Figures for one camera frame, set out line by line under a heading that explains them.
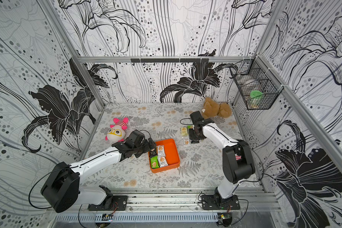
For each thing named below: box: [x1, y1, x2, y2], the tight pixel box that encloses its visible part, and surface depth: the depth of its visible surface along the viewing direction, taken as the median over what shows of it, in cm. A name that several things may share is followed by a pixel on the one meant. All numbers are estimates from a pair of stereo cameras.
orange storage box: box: [148, 138, 181, 174], surface depth 91 cm
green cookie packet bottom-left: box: [150, 155, 161, 169], surface depth 86 cm
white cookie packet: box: [181, 136, 190, 146], surface depth 97 cm
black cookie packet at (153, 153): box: [150, 148, 158, 159], surface depth 90 cm
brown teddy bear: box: [201, 96, 233, 120], surface depth 107 cm
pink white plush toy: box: [104, 117, 129, 143], surface depth 96 cm
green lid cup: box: [249, 90, 263, 108], surface depth 81 cm
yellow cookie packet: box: [180, 126, 189, 137], surface depth 103 cm
